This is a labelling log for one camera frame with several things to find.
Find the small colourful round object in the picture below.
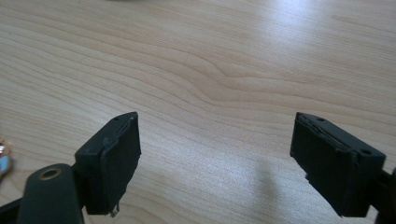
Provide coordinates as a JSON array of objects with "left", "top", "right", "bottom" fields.
[{"left": 0, "top": 137, "right": 13, "bottom": 181}]

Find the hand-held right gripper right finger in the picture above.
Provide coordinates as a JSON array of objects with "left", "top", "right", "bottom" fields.
[{"left": 290, "top": 112, "right": 387, "bottom": 218}]

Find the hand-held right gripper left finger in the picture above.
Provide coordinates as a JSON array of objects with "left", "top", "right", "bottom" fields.
[{"left": 74, "top": 111, "right": 142, "bottom": 217}]

